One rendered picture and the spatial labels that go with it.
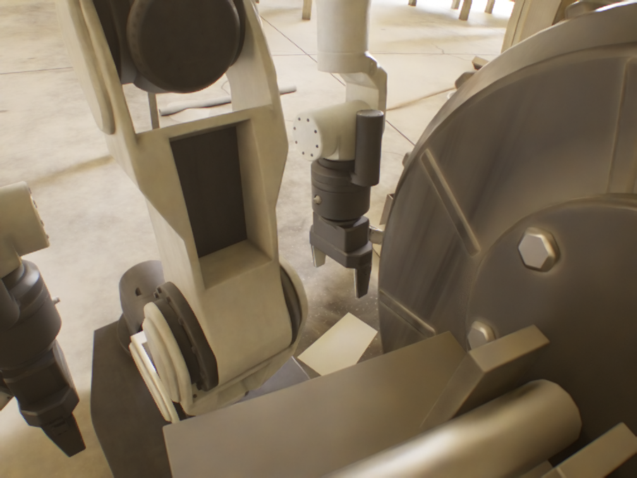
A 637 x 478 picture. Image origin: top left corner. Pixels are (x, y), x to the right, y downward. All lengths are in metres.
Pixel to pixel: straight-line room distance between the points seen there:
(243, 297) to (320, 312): 0.90
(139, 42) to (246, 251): 0.24
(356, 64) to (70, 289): 1.21
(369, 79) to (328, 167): 0.13
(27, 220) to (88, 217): 1.37
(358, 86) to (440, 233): 0.44
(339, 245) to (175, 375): 0.29
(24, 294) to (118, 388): 0.63
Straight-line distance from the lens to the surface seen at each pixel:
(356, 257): 0.62
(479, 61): 4.05
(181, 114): 2.47
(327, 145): 0.53
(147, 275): 0.98
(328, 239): 0.64
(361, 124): 0.53
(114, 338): 1.12
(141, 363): 0.88
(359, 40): 0.54
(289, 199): 1.79
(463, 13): 6.35
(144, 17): 0.38
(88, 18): 0.40
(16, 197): 0.43
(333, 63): 0.54
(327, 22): 0.54
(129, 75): 0.42
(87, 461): 1.18
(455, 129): 0.17
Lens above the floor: 1.05
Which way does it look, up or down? 41 degrees down
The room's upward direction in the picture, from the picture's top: 9 degrees clockwise
